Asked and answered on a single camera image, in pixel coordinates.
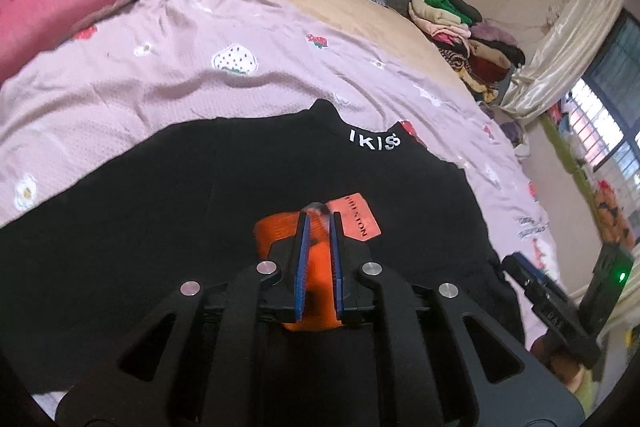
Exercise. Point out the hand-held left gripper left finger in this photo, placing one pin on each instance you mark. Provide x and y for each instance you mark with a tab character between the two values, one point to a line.
301	272

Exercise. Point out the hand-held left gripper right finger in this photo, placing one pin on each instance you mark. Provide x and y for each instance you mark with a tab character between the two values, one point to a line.
336	272

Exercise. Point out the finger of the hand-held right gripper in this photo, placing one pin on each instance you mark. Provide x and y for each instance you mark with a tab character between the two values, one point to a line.
545	297

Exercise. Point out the black shirt with white lettering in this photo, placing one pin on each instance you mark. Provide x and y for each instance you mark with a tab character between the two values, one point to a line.
150	207

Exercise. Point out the pile of mixed clothes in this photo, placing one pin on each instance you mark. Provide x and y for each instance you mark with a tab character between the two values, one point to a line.
450	22

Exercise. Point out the orange stuffed toy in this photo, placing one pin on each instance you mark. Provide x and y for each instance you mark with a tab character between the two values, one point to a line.
612	214

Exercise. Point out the barred window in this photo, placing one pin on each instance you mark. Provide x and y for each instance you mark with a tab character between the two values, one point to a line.
610	107

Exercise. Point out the lilac strawberry-print bedsheet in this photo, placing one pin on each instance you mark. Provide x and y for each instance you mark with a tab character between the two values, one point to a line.
150	97

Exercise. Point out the cream curtain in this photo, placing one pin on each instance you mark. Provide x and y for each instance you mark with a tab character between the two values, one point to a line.
565	37

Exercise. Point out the beige mattress cover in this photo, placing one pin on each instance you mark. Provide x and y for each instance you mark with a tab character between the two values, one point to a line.
310	2

